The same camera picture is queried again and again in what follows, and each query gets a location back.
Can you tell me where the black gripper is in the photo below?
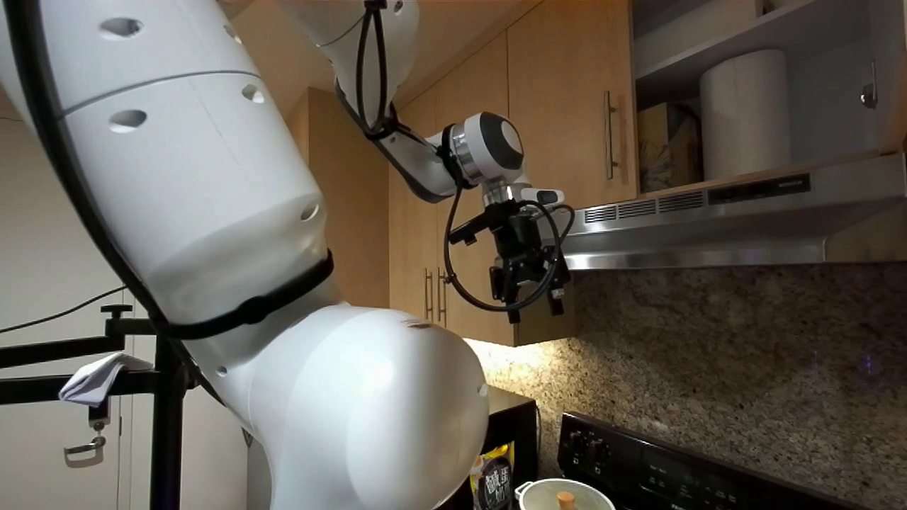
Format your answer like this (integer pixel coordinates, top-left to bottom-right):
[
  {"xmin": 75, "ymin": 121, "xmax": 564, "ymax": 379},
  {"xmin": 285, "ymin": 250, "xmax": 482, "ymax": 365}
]
[{"xmin": 482, "ymin": 195, "xmax": 572, "ymax": 325}]

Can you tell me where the tall wooden cabinet door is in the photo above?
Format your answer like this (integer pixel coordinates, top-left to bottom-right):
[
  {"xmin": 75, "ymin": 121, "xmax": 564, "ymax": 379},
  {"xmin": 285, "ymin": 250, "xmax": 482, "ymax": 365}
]
[
  {"xmin": 428, "ymin": 37, "xmax": 520, "ymax": 349},
  {"xmin": 385, "ymin": 87, "xmax": 443, "ymax": 325}
]

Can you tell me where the deep wooden side cabinet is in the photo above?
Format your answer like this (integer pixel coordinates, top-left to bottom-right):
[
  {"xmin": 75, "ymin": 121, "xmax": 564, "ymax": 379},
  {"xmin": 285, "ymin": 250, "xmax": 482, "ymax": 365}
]
[{"xmin": 289, "ymin": 87, "xmax": 391, "ymax": 309}]

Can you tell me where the overhead cabinet body with shelf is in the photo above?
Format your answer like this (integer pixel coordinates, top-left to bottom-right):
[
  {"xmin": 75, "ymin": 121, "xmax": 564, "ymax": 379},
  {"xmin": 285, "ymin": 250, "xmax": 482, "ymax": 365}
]
[{"xmin": 630, "ymin": 0, "xmax": 907, "ymax": 206}]

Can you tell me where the black microwave oven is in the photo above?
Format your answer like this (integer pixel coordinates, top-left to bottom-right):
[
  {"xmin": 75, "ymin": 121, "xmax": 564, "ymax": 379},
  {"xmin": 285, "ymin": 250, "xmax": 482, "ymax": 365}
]
[{"xmin": 443, "ymin": 384, "xmax": 542, "ymax": 510}]

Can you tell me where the yellow black snack bag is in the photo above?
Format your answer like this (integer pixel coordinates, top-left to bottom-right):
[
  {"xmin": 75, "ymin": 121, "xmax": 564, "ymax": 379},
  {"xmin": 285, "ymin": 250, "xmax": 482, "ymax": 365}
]
[{"xmin": 469, "ymin": 442, "xmax": 520, "ymax": 510}]

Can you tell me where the white cooking pot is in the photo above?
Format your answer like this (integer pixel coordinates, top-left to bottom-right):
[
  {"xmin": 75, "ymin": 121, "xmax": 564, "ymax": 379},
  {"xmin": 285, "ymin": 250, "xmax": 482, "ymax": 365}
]
[{"xmin": 513, "ymin": 475, "xmax": 618, "ymax": 510}]

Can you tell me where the stainless steel range hood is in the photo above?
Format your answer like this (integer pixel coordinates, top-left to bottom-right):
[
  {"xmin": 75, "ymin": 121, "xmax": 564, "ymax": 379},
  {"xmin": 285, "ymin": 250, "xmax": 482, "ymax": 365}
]
[{"xmin": 555, "ymin": 149, "xmax": 907, "ymax": 278}]

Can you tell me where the black kitchen stove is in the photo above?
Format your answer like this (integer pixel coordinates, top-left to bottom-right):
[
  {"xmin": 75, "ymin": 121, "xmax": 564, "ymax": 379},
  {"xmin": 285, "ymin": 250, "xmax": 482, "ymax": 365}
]
[{"xmin": 555, "ymin": 413, "xmax": 854, "ymax": 510}]

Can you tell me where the white paper towel roll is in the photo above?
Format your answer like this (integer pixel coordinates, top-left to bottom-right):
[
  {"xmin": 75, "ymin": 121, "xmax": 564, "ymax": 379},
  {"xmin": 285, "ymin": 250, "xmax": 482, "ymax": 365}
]
[{"xmin": 697, "ymin": 49, "xmax": 793, "ymax": 183}]

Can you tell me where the white crumpled cloth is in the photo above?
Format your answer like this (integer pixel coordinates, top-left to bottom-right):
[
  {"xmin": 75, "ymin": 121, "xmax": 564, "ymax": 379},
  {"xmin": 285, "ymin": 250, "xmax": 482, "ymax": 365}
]
[{"xmin": 56, "ymin": 350, "xmax": 154, "ymax": 408}]

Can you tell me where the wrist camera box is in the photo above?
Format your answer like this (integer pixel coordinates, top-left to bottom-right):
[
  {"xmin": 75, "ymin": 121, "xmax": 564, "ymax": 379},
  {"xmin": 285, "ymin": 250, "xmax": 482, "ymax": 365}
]
[{"xmin": 507, "ymin": 183, "xmax": 571, "ymax": 209}]

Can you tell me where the black metal camera stand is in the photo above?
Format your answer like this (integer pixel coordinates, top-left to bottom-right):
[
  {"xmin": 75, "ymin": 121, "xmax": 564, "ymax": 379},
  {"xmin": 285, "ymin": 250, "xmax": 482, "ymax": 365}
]
[{"xmin": 0, "ymin": 301, "xmax": 205, "ymax": 510}]

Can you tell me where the metal door lever handle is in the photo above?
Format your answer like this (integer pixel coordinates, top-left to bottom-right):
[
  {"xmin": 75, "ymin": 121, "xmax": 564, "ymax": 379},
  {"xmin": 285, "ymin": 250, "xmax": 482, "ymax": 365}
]
[{"xmin": 62, "ymin": 434, "xmax": 107, "ymax": 469}]

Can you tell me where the thin black wire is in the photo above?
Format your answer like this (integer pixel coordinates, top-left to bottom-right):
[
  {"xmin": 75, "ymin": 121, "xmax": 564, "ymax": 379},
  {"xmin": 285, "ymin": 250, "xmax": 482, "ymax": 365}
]
[{"xmin": 0, "ymin": 282, "xmax": 131, "ymax": 338}]

